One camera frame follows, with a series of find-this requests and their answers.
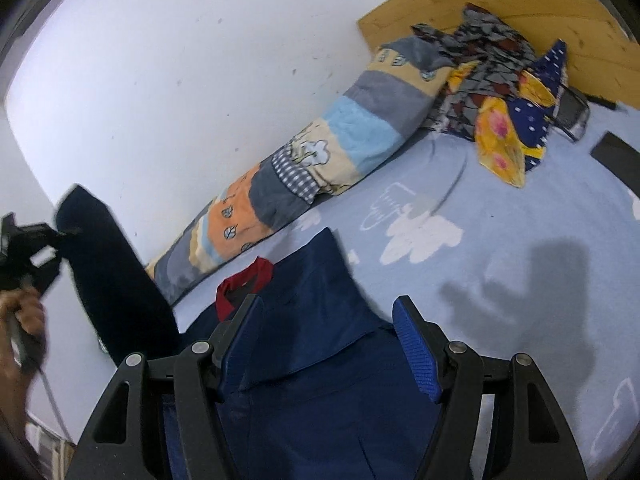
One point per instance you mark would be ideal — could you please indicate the navy yellow printed cloth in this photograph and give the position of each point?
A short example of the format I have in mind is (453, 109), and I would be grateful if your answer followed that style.
(531, 120)

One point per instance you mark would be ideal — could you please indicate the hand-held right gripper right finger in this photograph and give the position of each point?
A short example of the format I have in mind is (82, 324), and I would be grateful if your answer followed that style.
(417, 350)

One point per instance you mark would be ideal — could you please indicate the person's left forearm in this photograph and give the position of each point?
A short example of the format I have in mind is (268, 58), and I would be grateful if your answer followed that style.
(11, 405)

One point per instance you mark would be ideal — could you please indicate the black flat device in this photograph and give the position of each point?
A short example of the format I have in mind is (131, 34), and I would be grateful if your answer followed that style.
(617, 157)

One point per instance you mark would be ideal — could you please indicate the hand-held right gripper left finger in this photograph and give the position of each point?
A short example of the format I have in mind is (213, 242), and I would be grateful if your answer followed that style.
(244, 347)

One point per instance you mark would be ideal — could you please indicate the small black object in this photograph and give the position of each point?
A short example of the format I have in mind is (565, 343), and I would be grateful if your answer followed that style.
(602, 102)

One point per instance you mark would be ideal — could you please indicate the person's left hand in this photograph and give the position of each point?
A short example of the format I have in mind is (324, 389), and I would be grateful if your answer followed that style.
(22, 312)

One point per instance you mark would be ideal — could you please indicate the grey red patterned cloth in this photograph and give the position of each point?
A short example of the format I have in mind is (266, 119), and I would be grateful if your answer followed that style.
(482, 57)

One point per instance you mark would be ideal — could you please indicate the patchwork striped blanket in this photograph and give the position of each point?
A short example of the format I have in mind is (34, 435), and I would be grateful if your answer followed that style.
(350, 120)

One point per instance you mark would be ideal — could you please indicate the navy jacket with red lining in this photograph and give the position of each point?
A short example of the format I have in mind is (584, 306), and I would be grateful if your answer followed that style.
(310, 310)

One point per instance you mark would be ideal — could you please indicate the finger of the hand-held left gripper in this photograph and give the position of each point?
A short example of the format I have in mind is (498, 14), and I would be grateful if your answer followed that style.
(67, 232)

